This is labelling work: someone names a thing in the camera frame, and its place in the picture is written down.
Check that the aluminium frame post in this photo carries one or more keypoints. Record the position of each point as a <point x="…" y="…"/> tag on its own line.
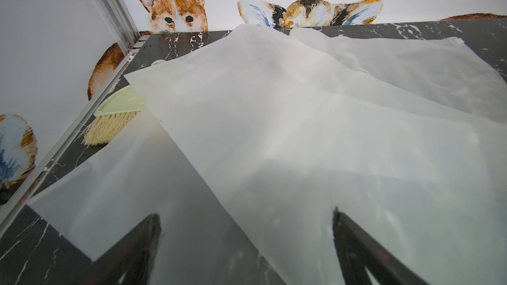
<point x="44" y="48"/>

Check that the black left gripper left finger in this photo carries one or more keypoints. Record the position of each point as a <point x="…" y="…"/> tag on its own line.
<point x="129" y="261"/>

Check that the frosted zip-top bag front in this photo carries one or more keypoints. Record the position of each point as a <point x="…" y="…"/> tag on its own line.
<point x="283" y="134"/>

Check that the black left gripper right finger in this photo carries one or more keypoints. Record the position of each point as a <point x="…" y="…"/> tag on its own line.
<point x="362" y="258"/>

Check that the frosted zip-top bag left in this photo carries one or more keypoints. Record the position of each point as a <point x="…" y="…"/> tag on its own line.
<point x="142" y="173"/>

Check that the frosted zip-top bag rear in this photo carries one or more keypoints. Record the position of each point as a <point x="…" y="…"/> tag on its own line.
<point x="443" y="71"/>

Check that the frosted zip-top bag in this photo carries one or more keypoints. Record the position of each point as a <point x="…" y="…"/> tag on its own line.
<point x="142" y="173"/>
<point x="443" y="71"/>
<point x="283" y="134"/>

